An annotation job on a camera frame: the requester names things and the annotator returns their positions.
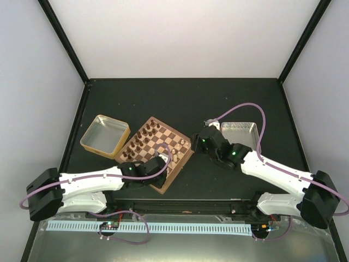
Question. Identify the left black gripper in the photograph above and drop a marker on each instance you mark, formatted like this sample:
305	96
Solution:
159	183

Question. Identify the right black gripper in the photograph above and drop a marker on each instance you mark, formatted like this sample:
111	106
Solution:
196	143

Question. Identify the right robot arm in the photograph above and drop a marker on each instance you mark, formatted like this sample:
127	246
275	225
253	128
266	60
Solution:
312	197

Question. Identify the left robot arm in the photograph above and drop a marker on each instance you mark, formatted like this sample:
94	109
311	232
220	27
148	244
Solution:
53	192

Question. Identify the wooden chess board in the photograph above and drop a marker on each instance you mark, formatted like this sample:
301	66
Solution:
170	137

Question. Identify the dark chess pieces group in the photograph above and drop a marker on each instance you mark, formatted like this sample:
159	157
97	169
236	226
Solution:
140	147

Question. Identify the small circuit board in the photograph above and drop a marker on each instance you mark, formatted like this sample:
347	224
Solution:
109	226

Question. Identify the gold metal tin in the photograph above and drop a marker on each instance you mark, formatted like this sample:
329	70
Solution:
105	136

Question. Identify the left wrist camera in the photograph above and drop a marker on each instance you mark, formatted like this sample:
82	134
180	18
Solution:
164	157

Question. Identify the black front rail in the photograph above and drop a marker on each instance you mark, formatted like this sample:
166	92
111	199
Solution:
239	209

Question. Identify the light blue cable duct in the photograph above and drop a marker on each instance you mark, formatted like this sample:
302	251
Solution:
153	228

